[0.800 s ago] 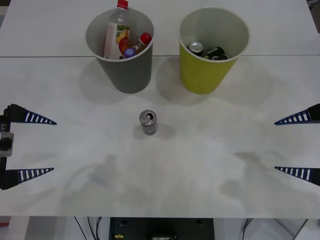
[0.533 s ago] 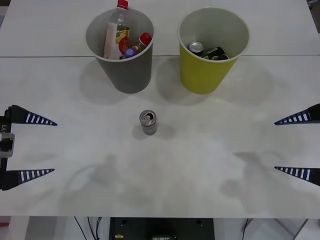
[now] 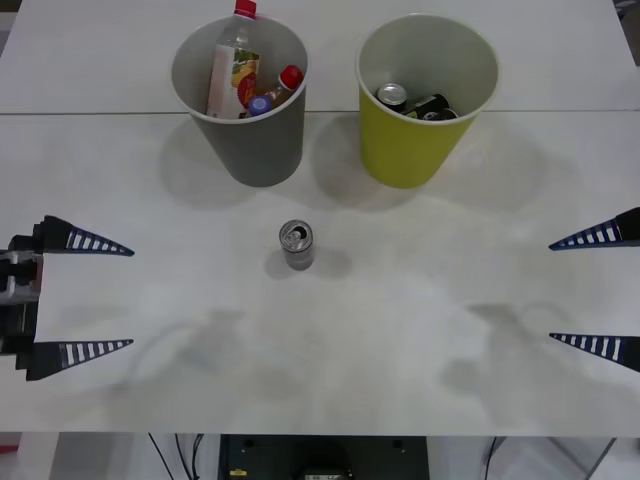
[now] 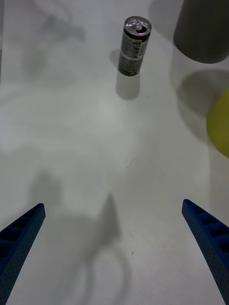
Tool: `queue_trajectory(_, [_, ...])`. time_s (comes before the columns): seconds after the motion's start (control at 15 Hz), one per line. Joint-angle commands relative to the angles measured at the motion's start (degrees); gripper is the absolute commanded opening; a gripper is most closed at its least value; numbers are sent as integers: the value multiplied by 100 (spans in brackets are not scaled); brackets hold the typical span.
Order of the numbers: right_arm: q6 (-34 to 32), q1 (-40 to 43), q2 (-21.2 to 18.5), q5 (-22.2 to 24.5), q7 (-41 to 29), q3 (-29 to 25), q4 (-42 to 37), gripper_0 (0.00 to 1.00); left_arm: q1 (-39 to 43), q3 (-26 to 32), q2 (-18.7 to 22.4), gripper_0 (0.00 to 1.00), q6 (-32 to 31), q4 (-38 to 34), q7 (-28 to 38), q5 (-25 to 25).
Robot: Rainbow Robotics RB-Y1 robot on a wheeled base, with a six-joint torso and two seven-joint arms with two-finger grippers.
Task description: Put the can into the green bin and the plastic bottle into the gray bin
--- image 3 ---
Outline large clear bottle red cap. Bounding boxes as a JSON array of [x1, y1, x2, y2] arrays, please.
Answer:
[[206, 0, 264, 120]]

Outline yellow-green plastic waste bin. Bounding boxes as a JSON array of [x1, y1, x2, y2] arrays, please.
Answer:
[[354, 13, 501, 190]]

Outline bottle with purple cap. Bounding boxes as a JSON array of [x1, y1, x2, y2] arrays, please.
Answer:
[[247, 95, 274, 119]]

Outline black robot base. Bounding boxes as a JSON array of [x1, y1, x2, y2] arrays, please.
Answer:
[[218, 434, 430, 480]]

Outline white table leg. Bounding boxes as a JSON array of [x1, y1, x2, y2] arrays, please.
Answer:
[[16, 432, 60, 480]]

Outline grey plastic waste bin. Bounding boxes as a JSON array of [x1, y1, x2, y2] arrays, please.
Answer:
[[170, 14, 310, 189]]

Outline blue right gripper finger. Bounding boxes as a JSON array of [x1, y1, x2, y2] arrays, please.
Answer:
[[547, 206, 640, 252], [548, 331, 640, 374]]

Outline small orange bottle red cap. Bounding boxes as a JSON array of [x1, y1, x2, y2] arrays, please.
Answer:
[[254, 64, 306, 109]]

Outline black can with green print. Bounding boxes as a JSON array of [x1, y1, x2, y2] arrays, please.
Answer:
[[403, 92, 461, 122]]

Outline grey drink can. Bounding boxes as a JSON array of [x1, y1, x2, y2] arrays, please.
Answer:
[[278, 219, 316, 273]]

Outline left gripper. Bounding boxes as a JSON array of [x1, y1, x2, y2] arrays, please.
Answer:
[[0, 214, 136, 383]]

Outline black can with silver top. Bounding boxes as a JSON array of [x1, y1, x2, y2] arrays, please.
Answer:
[[375, 82, 409, 114]]

